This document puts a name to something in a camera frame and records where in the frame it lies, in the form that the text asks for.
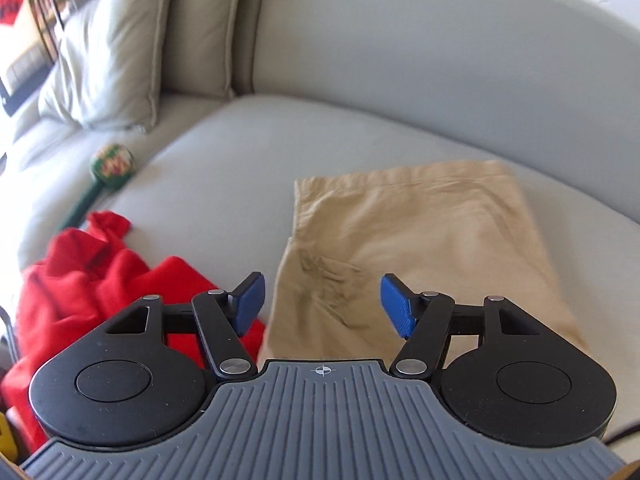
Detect green floral stick toy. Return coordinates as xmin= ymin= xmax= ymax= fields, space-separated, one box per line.
xmin=60 ymin=144 xmax=138 ymax=233

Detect grey sofa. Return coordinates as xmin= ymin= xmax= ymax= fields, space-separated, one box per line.
xmin=0 ymin=0 xmax=640 ymax=461

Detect red garment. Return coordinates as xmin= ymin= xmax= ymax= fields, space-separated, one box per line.
xmin=0 ymin=210 xmax=266 ymax=453

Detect khaki pants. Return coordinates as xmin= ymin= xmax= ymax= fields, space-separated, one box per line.
xmin=257 ymin=160 xmax=591 ymax=366

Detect grey back cushion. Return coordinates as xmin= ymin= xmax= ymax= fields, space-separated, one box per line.
xmin=157 ymin=0 xmax=251 ymax=98

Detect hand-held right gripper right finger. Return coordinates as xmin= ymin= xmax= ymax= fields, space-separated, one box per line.
xmin=380 ymin=273 xmax=544 ymax=379

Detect dark shelf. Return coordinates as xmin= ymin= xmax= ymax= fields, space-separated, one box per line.
xmin=0 ymin=0 xmax=76 ymax=116

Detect large grey pillow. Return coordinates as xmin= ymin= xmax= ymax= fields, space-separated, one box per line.
xmin=37 ymin=0 xmax=178 ymax=133

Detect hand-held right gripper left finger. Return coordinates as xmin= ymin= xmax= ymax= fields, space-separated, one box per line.
xmin=105 ymin=271 xmax=266 ymax=379

